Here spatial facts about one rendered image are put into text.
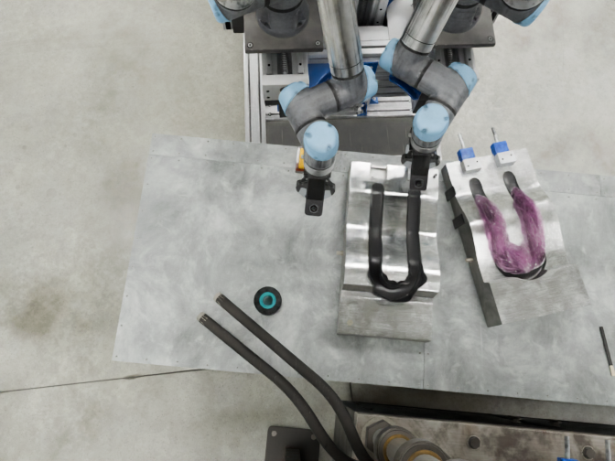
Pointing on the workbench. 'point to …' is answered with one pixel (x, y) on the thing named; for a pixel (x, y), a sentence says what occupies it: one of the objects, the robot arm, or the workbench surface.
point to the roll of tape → (266, 296)
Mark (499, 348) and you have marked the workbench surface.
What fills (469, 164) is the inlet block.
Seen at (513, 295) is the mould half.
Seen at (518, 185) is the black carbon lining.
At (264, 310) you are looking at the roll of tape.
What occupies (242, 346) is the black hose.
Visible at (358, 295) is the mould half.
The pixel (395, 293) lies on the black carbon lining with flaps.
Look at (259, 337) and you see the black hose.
